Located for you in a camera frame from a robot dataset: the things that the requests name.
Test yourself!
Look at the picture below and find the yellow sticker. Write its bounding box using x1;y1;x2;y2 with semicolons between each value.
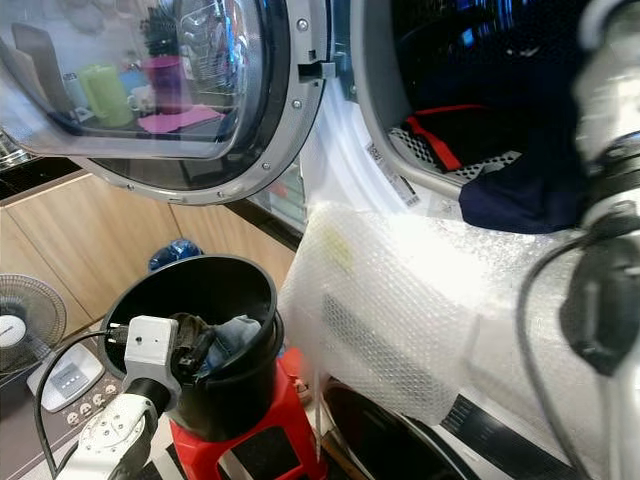
323;229;353;273

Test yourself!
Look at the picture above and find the blue denim garment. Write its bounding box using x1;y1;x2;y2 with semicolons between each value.
198;314;263;377

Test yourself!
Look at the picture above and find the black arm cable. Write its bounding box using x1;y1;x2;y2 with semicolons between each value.
35;330;133;480
514;234;599;480

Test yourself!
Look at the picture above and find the light wooden base cabinet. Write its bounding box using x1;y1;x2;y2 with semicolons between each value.
0;172;287;327

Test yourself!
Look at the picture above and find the dark patterned floor mat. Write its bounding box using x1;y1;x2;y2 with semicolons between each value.
0;372;127;480

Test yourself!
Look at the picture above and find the white washer with black door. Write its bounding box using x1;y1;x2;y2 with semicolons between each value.
278;203;640;480

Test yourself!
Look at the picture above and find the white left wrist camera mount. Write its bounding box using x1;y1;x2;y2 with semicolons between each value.
122;315;184;411

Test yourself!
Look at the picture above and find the white barcode label sticker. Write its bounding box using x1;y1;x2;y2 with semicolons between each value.
364;140;423;203

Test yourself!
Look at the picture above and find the white electric fan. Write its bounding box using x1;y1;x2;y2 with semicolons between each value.
0;273;107;414

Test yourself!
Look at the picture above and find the clear bubble wrap sheet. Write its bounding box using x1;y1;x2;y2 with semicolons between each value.
278;203;621;441

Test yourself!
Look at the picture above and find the black plastic bucket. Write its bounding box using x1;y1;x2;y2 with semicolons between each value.
102;254;282;443

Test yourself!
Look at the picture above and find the black round washer door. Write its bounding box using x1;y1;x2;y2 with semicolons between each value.
323;380;466;480

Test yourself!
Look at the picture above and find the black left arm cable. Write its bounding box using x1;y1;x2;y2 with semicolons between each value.
35;330;133;480

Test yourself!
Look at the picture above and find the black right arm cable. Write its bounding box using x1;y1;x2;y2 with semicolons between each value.
514;234;599;480

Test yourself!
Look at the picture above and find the stainless steel pot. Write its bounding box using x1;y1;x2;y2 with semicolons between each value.
0;128;33;173

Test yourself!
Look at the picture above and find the white front-load washing machine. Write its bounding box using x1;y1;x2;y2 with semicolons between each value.
300;0;601;237

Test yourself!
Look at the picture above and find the round silver-rimmed glass washer door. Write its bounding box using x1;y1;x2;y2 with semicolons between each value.
0;0;333;207

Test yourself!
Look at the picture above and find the red plastic stool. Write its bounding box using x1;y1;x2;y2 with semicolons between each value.
168;347;327;480

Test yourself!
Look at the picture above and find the navy garment with red stripe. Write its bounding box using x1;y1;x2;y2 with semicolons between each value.
400;100;601;237

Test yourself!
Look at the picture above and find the blue plastic bag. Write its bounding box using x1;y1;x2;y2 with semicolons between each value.
147;237;204;274

